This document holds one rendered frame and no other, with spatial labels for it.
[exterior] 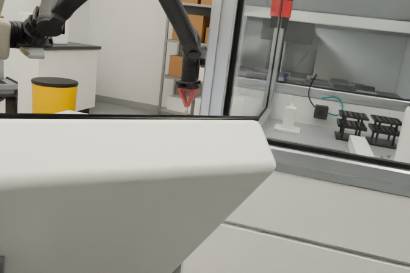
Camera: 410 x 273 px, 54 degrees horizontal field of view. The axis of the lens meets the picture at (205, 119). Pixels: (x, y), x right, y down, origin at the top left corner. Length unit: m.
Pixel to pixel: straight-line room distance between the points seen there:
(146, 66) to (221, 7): 5.32
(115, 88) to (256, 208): 5.62
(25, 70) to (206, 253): 4.07
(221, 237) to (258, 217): 0.08
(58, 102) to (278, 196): 3.24
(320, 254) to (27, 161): 0.56
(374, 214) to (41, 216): 0.53
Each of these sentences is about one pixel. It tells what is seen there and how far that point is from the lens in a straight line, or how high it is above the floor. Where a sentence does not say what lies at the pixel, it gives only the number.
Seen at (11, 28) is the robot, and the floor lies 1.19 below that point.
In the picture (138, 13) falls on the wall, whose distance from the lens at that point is 6.02.
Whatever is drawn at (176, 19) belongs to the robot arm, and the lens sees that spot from 1.29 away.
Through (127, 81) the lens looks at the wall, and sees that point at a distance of 6.12.
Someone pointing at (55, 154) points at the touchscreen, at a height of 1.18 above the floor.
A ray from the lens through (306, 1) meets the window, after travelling 0.65.
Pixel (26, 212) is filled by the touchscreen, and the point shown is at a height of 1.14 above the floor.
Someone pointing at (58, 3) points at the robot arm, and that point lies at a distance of 1.29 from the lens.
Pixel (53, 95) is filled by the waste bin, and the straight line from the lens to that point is 3.78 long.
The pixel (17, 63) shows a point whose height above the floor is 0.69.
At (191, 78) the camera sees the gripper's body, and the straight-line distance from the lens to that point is 1.47.
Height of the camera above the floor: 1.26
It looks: 13 degrees down
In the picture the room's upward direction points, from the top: 7 degrees clockwise
